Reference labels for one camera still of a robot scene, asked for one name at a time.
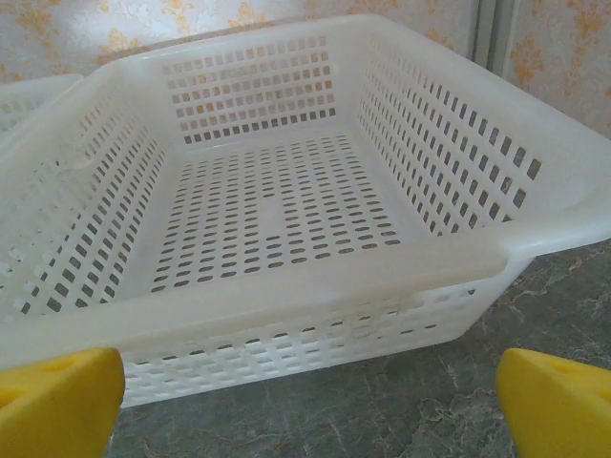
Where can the aluminium frame post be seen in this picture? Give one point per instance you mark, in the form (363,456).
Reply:
(496,38)

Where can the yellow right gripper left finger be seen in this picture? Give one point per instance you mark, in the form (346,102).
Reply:
(57,405)

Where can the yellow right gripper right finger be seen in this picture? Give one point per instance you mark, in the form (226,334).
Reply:
(558,410)

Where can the white perforated plastic basket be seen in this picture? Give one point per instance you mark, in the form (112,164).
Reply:
(296,305)
(28,95)

